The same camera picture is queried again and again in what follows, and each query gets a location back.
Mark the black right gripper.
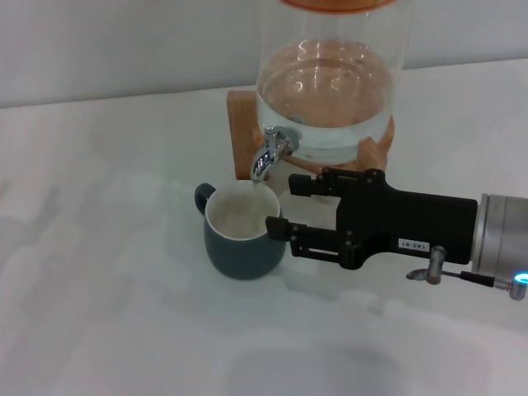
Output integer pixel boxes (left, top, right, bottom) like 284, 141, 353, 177
288, 167, 479, 271

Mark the glass water dispenser jar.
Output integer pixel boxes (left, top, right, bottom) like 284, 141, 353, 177
254, 0, 413, 166

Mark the black cup white inside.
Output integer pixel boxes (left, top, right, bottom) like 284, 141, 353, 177
194, 181, 287, 281

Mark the wooden dispenser stand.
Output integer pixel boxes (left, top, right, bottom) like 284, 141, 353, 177
225, 89, 396, 203

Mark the orange jar lid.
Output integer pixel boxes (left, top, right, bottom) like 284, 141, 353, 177
278, 0, 396, 10

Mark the chrome faucet tap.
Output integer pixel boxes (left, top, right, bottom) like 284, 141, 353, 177
250, 125, 300, 184

